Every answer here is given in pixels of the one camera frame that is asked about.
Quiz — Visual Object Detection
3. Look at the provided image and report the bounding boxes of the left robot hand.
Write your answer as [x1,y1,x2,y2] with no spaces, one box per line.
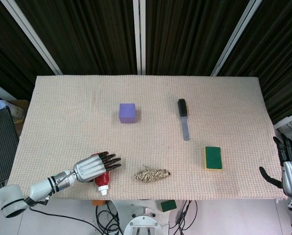
[73,151,122,183]

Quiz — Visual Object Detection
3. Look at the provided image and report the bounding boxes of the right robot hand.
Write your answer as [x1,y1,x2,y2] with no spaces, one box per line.
[259,136,292,199]

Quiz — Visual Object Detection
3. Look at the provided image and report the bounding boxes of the red bottle with white cap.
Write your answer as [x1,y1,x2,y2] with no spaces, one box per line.
[90,153,111,196]

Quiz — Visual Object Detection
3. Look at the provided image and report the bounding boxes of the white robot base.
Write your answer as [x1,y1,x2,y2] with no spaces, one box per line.
[112,200,170,235]

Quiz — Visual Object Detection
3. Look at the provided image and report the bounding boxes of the braided straw bundle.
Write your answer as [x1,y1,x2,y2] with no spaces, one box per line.
[134,165,171,183]

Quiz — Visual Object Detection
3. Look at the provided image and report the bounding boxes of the purple foam cube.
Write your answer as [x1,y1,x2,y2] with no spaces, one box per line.
[119,103,137,124]

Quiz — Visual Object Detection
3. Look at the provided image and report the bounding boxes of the beige woven tablecloth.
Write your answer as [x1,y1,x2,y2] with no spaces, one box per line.
[7,75,288,203]

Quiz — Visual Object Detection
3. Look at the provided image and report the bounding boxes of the green and yellow sponge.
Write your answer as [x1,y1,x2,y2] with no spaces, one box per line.
[204,146,223,171]

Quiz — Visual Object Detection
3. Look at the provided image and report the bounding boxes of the green sponge on floor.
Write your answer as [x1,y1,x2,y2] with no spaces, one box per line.
[160,200,177,213]

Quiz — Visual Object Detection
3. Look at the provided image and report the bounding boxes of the black mesh chair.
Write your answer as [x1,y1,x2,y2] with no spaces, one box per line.
[0,106,20,189]

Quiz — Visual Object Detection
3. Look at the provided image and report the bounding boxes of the cardboard box with clutter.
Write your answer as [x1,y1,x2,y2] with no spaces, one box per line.
[0,91,30,128]

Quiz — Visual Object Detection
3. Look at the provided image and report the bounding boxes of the black curtain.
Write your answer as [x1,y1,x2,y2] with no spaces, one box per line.
[0,0,292,124]

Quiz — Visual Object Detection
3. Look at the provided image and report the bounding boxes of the black cables on floor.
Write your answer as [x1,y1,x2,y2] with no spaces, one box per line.
[29,200,198,235]

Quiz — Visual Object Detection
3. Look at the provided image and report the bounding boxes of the white frame post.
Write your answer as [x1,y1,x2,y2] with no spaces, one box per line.
[210,0,263,77]
[132,0,146,75]
[0,0,63,75]

